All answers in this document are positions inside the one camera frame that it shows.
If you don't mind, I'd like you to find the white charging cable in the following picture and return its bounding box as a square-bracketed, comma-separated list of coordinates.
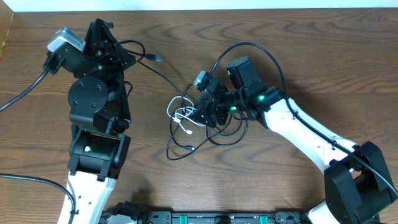
[166, 95, 206, 136]

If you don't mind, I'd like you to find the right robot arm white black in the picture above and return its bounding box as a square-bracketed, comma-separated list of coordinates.
[189, 56, 397, 223]

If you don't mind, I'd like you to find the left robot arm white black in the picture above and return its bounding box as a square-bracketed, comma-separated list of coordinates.
[44, 19, 136, 223]

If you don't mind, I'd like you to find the black micro-USB cable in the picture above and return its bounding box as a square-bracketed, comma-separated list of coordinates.
[165, 83, 249, 161]

